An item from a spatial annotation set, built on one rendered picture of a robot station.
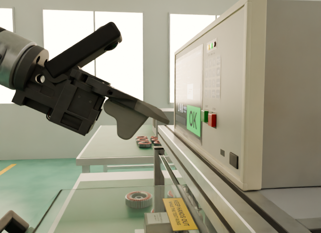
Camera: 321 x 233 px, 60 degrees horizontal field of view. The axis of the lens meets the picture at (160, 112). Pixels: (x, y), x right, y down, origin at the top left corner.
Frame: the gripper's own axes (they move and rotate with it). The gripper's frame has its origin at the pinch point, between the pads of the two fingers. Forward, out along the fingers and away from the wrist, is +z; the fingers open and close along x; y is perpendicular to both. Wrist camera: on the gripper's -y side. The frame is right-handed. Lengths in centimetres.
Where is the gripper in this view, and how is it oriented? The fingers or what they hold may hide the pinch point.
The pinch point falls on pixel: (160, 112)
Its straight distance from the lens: 42.4
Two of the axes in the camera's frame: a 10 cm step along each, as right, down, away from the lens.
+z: 9.0, 4.1, 1.4
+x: 1.2, 0.8, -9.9
